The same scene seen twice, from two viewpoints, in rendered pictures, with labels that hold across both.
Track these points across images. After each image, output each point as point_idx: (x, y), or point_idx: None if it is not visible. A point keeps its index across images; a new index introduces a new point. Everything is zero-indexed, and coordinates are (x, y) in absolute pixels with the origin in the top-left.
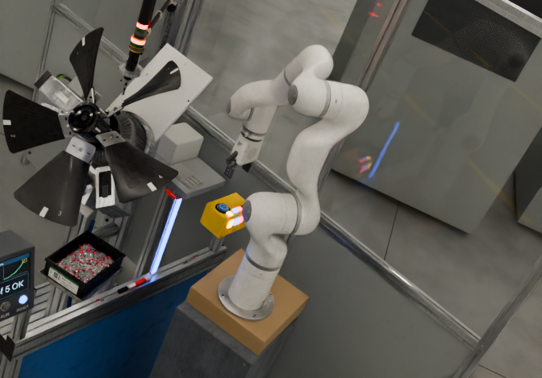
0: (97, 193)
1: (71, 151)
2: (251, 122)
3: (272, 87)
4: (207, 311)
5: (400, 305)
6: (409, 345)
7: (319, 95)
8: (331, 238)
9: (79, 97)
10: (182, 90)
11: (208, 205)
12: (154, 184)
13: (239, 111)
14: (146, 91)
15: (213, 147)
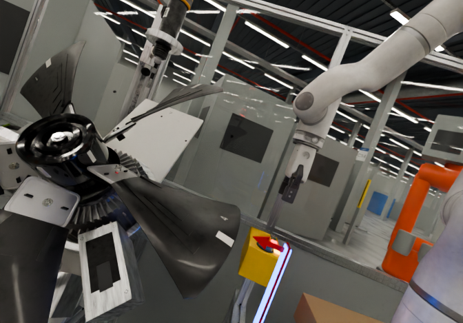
0: (85, 284)
1: (21, 209)
2: (320, 124)
3: (376, 62)
4: None
5: (370, 288)
6: (383, 321)
7: None
8: (298, 248)
9: None
10: (176, 133)
11: (252, 248)
12: (226, 234)
13: (333, 100)
14: (169, 101)
15: None
